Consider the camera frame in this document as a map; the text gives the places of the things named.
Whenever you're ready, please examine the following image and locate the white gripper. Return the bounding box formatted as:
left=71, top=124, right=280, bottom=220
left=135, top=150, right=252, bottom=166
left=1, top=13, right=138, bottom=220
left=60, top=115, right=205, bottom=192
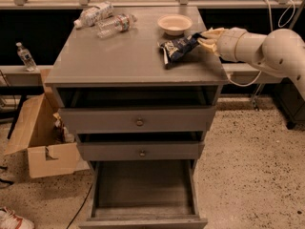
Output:
left=197, top=28, right=247, bottom=62

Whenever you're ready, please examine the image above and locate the blue chip bag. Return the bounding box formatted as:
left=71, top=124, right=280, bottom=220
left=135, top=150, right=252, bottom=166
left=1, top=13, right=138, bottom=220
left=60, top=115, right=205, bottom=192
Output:
left=158, top=32, right=205, bottom=69

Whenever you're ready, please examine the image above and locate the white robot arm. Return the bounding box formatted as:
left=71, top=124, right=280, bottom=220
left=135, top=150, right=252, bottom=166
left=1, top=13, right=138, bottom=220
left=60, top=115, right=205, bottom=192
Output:
left=197, top=28, right=305, bottom=99

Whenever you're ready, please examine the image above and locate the grey top drawer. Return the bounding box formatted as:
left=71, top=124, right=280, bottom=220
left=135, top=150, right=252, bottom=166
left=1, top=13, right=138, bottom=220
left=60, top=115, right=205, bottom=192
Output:
left=59, top=107, right=215, bottom=134

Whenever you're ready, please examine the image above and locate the grey drawer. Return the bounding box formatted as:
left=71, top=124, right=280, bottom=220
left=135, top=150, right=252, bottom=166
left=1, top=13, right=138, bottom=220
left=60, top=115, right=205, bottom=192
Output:
left=77, top=132, right=204, bottom=161
left=59, top=107, right=215, bottom=134
left=79, top=160, right=208, bottom=229

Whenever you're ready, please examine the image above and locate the grey drawer cabinet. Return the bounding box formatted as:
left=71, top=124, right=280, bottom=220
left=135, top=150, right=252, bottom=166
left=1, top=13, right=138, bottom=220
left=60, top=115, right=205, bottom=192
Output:
left=44, top=6, right=231, bottom=229

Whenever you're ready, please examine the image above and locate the grey middle drawer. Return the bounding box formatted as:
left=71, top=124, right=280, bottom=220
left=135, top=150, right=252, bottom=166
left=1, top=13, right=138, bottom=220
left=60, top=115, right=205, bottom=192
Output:
left=77, top=132, right=204, bottom=161

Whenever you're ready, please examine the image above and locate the grey bottom drawer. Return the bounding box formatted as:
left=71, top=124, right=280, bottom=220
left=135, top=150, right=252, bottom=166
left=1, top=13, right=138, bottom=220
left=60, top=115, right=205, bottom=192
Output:
left=79, top=160, right=208, bottom=229

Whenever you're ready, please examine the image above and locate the white paper bowl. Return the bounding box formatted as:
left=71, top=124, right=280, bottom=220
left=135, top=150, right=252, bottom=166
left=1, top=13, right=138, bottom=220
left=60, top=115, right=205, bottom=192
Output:
left=157, top=14, right=193, bottom=36

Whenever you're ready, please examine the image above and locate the clear bottle with red label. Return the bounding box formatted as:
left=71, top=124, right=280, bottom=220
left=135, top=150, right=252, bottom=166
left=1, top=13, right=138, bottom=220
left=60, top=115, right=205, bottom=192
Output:
left=96, top=13, right=137, bottom=38

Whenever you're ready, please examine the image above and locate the dark cabinet at right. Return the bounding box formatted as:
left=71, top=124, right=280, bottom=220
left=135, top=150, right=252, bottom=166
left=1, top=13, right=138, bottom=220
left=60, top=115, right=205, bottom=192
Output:
left=274, top=78, right=305, bottom=130

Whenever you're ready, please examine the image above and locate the clear bottle with white label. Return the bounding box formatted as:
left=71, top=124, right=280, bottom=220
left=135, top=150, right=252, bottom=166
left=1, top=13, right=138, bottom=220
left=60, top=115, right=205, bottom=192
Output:
left=73, top=1, right=113, bottom=29

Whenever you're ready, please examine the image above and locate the upright water bottle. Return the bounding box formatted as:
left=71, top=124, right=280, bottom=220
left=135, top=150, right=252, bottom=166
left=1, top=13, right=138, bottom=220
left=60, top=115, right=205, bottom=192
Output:
left=16, top=42, right=36, bottom=72

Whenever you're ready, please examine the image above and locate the open cardboard box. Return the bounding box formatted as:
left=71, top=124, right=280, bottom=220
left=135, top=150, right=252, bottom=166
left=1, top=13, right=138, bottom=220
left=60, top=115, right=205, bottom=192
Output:
left=3, top=68, right=91, bottom=179

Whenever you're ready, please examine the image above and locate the white and red sneaker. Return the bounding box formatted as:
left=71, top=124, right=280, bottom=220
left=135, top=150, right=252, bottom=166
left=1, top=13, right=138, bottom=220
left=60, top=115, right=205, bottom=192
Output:
left=0, top=207, right=35, bottom=229

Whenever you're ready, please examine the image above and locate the black floor cable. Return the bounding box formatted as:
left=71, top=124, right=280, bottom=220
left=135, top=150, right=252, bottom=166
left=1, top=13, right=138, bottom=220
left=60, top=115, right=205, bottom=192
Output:
left=65, top=181, right=95, bottom=229

